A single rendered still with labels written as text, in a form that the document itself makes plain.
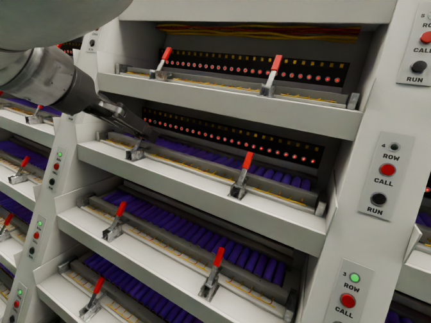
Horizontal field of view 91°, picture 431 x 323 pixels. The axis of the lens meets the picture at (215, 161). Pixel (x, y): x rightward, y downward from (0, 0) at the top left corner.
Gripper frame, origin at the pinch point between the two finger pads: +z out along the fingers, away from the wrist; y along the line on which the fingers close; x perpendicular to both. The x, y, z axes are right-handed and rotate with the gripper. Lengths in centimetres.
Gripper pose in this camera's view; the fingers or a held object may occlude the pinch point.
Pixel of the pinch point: (142, 131)
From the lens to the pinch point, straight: 54.3
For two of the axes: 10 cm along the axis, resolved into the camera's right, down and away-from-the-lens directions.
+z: 3.3, 2.4, 9.1
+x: 3.4, -9.3, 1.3
